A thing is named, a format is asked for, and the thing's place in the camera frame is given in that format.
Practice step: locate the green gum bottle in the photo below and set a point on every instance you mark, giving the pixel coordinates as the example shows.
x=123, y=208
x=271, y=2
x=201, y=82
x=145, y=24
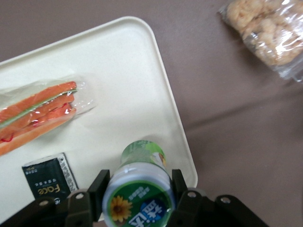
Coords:
x=139, y=189

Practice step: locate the brown table cover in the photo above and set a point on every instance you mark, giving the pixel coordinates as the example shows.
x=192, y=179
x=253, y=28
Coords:
x=236, y=142

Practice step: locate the wrapped triangle sandwich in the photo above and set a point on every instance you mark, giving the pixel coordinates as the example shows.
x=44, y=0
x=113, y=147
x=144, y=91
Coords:
x=35, y=106

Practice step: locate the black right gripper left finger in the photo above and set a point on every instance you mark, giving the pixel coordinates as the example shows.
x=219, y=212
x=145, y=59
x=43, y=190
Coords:
x=98, y=194

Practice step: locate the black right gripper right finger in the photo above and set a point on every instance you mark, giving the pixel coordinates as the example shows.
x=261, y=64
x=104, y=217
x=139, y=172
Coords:
x=178, y=186

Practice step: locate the cream plastic tray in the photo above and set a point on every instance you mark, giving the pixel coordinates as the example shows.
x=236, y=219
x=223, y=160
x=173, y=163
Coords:
x=118, y=71

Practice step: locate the black Face tissue pack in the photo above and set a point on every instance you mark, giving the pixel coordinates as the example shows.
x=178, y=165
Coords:
x=45, y=179

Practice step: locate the clear bag puffed snack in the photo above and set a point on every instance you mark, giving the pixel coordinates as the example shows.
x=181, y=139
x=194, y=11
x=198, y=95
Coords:
x=267, y=35

